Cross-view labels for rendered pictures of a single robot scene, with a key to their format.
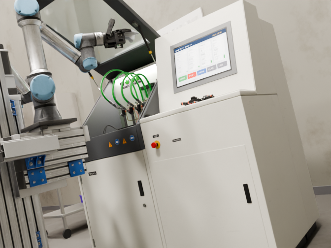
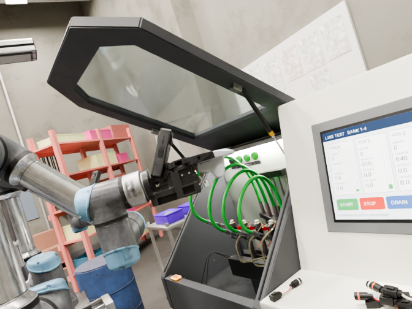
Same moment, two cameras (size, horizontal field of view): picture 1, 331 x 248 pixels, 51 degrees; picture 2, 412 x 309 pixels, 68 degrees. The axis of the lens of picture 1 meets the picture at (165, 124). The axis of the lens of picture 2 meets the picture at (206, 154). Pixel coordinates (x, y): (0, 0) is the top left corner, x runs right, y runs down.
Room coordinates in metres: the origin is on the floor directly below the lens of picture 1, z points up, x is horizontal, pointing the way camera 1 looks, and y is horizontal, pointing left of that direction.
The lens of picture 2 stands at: (1.27, -0.12, 1.47)
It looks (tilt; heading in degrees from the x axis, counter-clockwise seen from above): 0 degrees down; 18
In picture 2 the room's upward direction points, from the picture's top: 18 degrees counter-clockwise
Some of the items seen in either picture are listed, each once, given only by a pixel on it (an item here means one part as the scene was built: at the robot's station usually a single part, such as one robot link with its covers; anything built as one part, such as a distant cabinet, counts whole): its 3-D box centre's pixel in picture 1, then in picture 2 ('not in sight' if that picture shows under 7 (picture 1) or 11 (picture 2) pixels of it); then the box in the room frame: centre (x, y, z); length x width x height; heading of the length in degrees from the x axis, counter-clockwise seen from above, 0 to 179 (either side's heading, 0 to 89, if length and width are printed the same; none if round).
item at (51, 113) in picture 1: (47, 114); not in sight; (1.88, 0.62, 1.09); 0.15 x 0.15 x 0.10
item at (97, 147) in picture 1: (107, 145); (209, 306); (2.40, 0.43, 0.87); 0.62 x 0.04 x 0.16; 54
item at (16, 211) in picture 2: not in sight; (16, 225); (2.26, 1.11, 1.41); 0.15 x 0.12 x 0.55; 72
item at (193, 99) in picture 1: (198, 99); (406, 300); (2.04, -0.22, 1.01); 0.23 x 0.11 x 0.06; 54
